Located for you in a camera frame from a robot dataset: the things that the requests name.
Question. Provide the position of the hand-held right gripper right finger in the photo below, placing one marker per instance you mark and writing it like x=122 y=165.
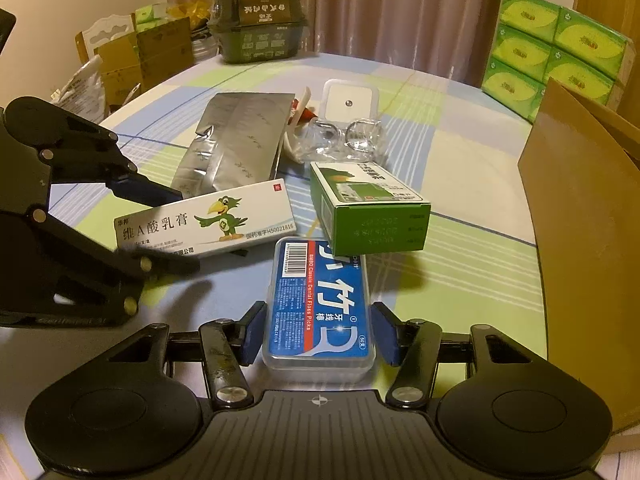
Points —
x=387 y=332

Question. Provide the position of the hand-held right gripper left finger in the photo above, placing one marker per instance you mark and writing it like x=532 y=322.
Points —
x=252 y=332

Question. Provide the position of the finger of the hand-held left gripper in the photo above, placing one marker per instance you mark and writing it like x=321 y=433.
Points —
x=145 y=192
x=165 y=265

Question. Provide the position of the white ointment box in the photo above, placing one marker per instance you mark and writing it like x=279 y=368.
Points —
x=200 y=220

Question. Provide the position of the blue dental floss box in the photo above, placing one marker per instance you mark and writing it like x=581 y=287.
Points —
x=320 y=305

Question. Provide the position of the white plastic spoon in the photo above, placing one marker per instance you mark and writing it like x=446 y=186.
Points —
x=291 y=147

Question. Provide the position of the large cardboard box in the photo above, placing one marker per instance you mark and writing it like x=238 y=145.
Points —
x=590 y=235

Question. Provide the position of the silver foil pouch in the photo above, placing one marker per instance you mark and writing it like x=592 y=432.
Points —
x=235 y=135

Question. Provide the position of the green medicine box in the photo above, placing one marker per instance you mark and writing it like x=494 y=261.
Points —
x=370 y=220

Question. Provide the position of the white printed plastic bag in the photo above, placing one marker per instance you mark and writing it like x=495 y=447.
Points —
x=82 y=90

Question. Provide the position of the brown cardboard box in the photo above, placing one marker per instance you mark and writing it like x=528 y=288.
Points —
x=82 y=45
x=165 y=52

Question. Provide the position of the checked tablecloth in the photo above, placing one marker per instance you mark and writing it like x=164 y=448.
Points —
x=475 y=210

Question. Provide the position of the white carved chair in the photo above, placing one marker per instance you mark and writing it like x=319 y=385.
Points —
x=112 y=27

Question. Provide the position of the single green tissue pack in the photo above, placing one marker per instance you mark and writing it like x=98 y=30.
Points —
x=149 y=16

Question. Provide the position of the red sachet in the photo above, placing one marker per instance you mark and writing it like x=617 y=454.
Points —
x=301 y=106

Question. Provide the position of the yellow plastic bag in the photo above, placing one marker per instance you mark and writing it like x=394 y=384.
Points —
x=187 y=12

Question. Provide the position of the dark green noodle bowl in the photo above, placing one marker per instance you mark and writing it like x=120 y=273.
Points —
x=255 y=30

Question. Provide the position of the white square night light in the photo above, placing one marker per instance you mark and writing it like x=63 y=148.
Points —
x=350 y=100

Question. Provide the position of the beige curtain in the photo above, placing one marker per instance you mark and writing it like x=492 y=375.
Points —
x=375 y=10

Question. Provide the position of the stack of green tissue packs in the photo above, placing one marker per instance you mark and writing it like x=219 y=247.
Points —
x=560 y=45

